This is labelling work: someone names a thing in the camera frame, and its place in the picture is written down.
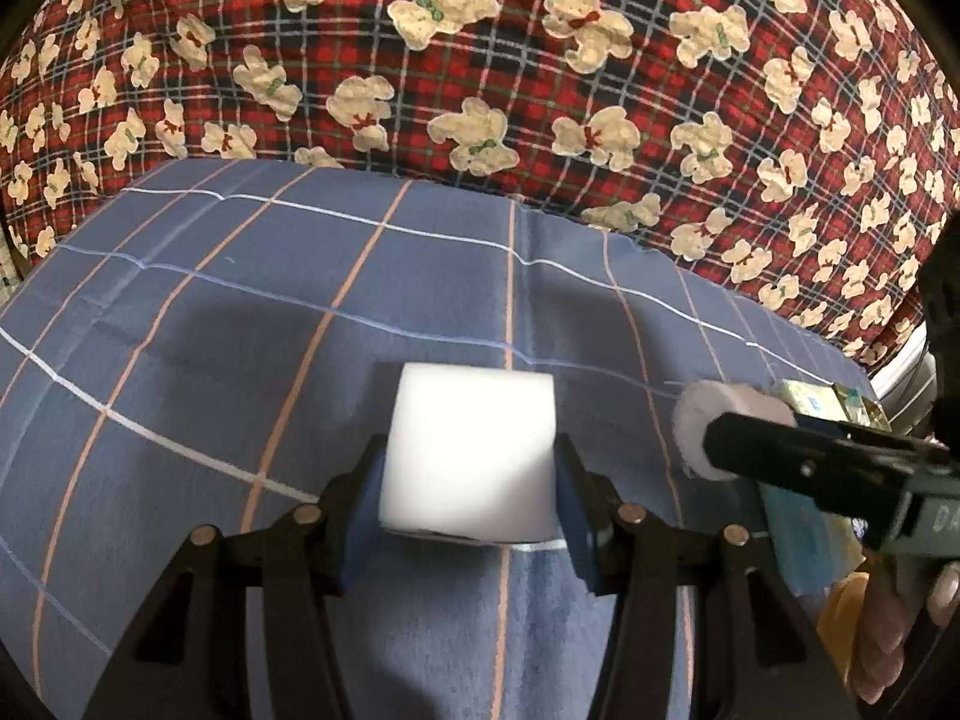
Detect gold metal tin tray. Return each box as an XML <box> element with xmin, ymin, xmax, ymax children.
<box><xmin>832</xmin><ymin>383</ymin><xmax>892</xmax><ymax>433</ymax></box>

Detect person right hand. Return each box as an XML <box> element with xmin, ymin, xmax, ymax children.
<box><xmin>848</xmin><ymin>559</ymin><xmax>958</xmax><ymax>706</ymax></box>

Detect yellow blue tissue box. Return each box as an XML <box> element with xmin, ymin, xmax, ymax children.
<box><xmin>757</xmin><ymin>379</ymin><xmax>864</xmax><ymax>598</ymax></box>

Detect white gauze roll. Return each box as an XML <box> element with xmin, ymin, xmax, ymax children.
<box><xmin>670</xmin><ymin>379</ymin><xmax>801</xmax><ymax>483</ymax></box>

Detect red plaid bear blanket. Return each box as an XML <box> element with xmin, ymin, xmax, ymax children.
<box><xmin>2</xmin><ymin>0</ymin><xmax>958</xmax><ymax>367</ymax></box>

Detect blue checked tablecloth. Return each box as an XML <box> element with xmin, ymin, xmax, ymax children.
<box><xmin>2</xmin><ymin>160</ymin><xmax>869</xmax><ymax>718</ymax></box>

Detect white foam block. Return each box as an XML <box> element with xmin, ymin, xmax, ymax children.
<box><xmin>379</xmin><ymin>362</ymin><xmax>560</xmax><ymax>544</ymax></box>

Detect round orange tin lid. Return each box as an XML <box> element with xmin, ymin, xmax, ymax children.
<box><xmin>815</xmin><ymin>572</ymin><xmax>869</xmax><ymax>681</ymax></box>

